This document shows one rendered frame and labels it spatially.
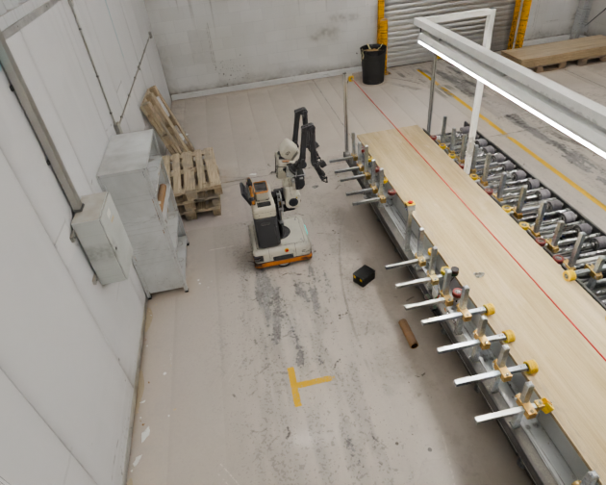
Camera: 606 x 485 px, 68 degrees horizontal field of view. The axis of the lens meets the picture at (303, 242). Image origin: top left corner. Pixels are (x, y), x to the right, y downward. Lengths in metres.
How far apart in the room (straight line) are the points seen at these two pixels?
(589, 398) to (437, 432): 1.19
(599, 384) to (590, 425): 0.31
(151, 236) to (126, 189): 0.56
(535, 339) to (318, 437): 1.76
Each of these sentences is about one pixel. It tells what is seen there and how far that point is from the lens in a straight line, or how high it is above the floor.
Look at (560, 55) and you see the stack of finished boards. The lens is 11.20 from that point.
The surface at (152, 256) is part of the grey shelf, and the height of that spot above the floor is 0.57.
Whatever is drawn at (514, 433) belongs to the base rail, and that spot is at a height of 0.70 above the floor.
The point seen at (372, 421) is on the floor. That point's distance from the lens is 3.87.
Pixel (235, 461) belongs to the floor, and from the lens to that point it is 3.83.
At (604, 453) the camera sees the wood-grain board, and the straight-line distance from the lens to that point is 3.05.
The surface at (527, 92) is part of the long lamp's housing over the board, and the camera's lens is 2.89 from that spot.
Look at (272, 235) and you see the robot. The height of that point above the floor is 0.46.
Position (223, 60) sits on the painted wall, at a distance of 10.50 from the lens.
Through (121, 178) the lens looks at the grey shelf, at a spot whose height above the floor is 1.49.
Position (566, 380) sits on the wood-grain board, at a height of 0.90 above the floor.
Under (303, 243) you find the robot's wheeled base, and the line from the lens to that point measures 4.99.
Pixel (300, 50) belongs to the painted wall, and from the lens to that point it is 10.64.
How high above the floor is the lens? 3.36
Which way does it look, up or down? 38 degrees down
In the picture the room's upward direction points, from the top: 6 degrees counter-clockwise
